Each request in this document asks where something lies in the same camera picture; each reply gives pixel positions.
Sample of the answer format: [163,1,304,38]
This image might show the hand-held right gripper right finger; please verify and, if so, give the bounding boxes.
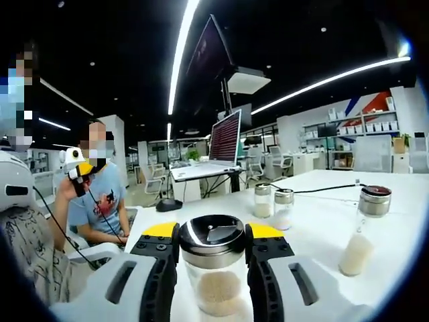
[244,222,373,322]

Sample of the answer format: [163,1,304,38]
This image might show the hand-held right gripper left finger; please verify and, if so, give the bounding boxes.
[49,221,182,322]

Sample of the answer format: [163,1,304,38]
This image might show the glass seasoning bottle beige contents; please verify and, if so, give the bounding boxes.
[176,214,251,318]

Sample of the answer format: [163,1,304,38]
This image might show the person's left hand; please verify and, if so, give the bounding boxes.
[55,176,92,205]

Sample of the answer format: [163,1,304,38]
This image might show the short ceiling light strip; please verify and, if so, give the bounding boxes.
[38,116,72,131]

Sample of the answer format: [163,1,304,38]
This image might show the white chest device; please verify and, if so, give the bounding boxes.
[0,150,36,213]

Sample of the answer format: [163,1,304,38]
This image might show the patterned grey shirt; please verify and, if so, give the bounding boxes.
[0,206,73,308]

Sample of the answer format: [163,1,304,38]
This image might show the black computer mouse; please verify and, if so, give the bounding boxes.
[156,198,184,213]

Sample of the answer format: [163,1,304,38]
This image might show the white laptop desk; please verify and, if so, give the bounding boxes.
[169,167,243,203]

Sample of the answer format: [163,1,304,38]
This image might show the white ceiling light strip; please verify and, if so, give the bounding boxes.
[250,56,412,115]
[166,0,201,115]

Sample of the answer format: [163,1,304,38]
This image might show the silver laptop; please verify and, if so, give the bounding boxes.
[170,109,243,182]

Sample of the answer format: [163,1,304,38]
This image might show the grey office chair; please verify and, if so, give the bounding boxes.
[354,134,393,174]

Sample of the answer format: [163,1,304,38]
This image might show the white mesh office chair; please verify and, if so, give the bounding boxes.
[267,146,294,176]

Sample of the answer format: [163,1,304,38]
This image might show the black desktop monitor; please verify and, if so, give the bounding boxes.
[316,123,337,138]

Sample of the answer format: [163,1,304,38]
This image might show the brown cardboard box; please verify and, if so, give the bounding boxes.
[392,136,408,154]

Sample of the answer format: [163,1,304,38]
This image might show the hanging dark monitor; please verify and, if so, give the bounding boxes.
[185,13,236,85]

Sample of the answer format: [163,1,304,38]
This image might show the small dark monitor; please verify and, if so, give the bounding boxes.
[217,103,253,129]

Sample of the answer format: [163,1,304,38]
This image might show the white shelf with storage boxes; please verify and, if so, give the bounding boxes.
[302,96,402,169]

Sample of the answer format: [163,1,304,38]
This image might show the white ceiling air unit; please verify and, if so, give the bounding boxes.
[227,66,271,95]

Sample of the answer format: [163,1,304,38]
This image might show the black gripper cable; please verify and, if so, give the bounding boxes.
[85,187,127,245]

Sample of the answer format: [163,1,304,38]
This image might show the black device cable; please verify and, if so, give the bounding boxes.
[32,186,99,270]

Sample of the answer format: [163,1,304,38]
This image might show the black power cable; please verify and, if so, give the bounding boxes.
[267,179,368,196]

